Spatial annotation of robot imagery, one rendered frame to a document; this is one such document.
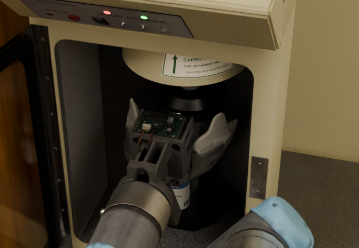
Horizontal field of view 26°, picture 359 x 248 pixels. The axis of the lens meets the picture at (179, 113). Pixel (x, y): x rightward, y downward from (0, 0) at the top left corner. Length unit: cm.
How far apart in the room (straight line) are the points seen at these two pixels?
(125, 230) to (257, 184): 23
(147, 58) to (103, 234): 25
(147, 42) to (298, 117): 60
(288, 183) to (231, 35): 62
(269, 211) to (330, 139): 67
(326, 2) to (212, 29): 54
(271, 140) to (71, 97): 28
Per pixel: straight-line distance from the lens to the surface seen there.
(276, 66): 93
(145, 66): 101
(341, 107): 147
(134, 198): 91
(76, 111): 110
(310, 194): 141
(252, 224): 85
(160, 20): 84
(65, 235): 122
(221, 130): 105
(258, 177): 103
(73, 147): 112
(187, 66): 98
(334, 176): 146
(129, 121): 109
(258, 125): 98
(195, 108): 107
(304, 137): 152
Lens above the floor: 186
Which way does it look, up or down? 36 degrees down
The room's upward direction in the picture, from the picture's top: straight up
